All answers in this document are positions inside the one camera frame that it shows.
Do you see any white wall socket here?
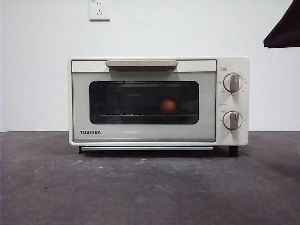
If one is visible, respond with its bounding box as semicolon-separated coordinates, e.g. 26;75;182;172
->
89;0;111;22

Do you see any cream glass oven door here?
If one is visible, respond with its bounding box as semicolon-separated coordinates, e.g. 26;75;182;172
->
71;60;217;143

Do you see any cream Toshiba toaster oven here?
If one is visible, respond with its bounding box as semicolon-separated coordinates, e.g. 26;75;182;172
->
68;55;250;157

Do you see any silver oven crumb tray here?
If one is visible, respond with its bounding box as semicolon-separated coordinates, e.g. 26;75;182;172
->
81;146;214;151

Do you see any cream round oven knob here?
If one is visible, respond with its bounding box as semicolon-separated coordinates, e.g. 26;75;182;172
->
222;73;244;93
222;111;244;131

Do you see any brown egg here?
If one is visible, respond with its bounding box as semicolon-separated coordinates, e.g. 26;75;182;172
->
159;96;178;115

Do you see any metal wire oven rack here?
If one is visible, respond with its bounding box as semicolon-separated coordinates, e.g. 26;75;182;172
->
97;113;196;118

